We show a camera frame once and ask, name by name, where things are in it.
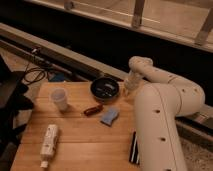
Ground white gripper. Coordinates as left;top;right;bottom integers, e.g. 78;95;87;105
124;71;142;97

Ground dark ceramic bowl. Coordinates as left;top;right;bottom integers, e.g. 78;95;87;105
90;77;119;101

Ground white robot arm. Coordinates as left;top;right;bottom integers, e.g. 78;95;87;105
124;56;205;171

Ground blue sponge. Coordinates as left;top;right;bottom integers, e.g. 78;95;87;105
100;107;119;126

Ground translucent plastic cup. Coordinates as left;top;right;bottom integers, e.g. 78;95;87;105
50;88;68;111

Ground black white striped eraser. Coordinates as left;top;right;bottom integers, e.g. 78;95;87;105
129;133;140;165

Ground blue box on floor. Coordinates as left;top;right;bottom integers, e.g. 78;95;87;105
49;73;65;82

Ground white plastic bottle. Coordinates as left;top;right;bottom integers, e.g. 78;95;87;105
40;124;59;169

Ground black chair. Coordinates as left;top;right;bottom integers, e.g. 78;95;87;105
0;55;34;157

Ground metal window frame rail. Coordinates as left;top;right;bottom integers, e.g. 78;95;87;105
26;0;213;52

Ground black cable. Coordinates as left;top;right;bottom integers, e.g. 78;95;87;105
21;63;51;86

